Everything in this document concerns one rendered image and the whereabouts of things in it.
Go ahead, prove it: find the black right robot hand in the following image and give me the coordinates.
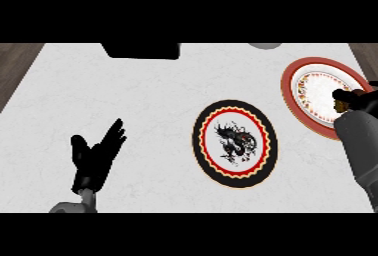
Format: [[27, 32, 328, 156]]
[[331, 80, 378, 119]]

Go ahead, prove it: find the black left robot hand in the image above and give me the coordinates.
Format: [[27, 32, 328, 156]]
[[69, 118, 129, 196]]

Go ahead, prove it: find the brown sweet potato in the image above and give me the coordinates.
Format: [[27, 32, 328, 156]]
[[332, 99, 351, 114]]

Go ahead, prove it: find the red rimmed white plate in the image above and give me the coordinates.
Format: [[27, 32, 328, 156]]
[[279, 56, 375, 141]]

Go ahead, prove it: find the black dragon print plate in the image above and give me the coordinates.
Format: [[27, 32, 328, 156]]
[[191, 99, 279, 190]]

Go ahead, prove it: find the grey round object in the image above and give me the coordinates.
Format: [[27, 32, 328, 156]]
[[247, 42, 284, 51]]

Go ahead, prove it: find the black box appliance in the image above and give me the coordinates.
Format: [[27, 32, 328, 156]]
[[100, 42, 183, 61]]

